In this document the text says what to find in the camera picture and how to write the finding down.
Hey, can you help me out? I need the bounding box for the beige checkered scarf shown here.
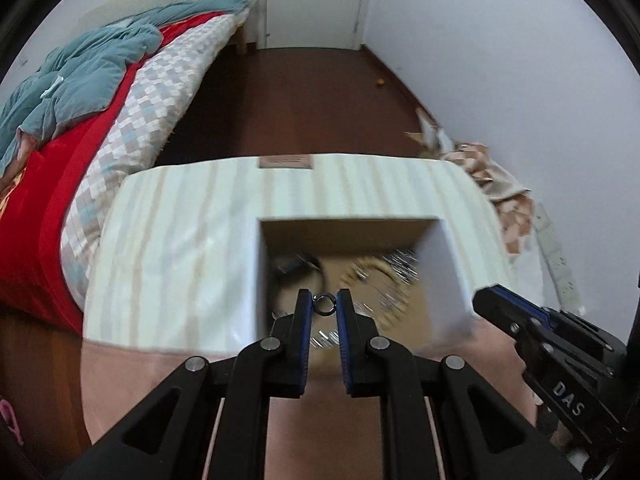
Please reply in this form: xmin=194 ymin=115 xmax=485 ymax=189
xmin=403 ymin=107 xmax=537 ymax=257

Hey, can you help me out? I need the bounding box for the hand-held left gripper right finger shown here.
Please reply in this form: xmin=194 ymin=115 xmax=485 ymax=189
xmin=336 ymin=287 xmax=582 ymax=480

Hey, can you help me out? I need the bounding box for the white wall socket strip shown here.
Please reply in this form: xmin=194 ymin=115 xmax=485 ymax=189
xmin=534 ymin=209 xmax=587 ymax=317

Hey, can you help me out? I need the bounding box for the thick silver chain bracelet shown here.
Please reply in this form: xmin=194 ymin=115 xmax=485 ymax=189
xmin=381 ymin=249 xmax=422 ymax=287

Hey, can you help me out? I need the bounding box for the white cardboard box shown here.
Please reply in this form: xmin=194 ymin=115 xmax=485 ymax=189
xmin=247 ymin=214 xmax=482 ymax=357

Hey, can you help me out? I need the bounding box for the wooden bed frame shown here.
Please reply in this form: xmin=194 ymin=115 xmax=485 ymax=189
xmin=237 ymin=0 xmax=261 ymax=56

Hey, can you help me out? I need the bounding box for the pink plastic thing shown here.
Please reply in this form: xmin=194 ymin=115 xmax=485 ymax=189
xmin=0 ymin=398 xmax=24 ymax=447

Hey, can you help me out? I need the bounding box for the black wristband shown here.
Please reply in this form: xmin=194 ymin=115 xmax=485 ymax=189
xmin=271 ymin=254 xmax=322 ymax=282

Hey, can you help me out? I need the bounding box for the wooden bead bracelet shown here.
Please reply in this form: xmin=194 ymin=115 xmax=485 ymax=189
xmin=339 ymin=255 xmax=417 ymax=322

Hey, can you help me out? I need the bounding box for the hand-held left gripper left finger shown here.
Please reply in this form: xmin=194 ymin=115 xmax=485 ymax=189
xmin=55 ymin=287 xmax=314 ymax=480

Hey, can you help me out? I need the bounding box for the bed with red blanket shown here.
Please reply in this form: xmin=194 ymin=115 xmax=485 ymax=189
xmin=0 ymin=10 xmax=224 ymax=334

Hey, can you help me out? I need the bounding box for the white plastic bag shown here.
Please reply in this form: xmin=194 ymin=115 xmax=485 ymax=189
xmin=510 ymin=250 xmax=552 ymax=307

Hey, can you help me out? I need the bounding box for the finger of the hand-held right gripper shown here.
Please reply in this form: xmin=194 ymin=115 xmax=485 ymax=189
xmin=487 ymin=283 xmax=557 ymax=322
xmin=472 ymin=289 xmax=532 ymax=347

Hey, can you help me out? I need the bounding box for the teal quilt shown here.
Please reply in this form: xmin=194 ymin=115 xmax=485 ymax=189
xmin=0 ymin=0 xmax=251 ymax=177

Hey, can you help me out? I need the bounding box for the white door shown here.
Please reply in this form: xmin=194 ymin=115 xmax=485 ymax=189
xmin=260 ymin=0 xmax=374 ymax=52

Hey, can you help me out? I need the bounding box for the checkered beige quilt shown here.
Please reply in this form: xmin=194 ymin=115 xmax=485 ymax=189
xmin=60 ymin=12 xmax=249 ymax=312

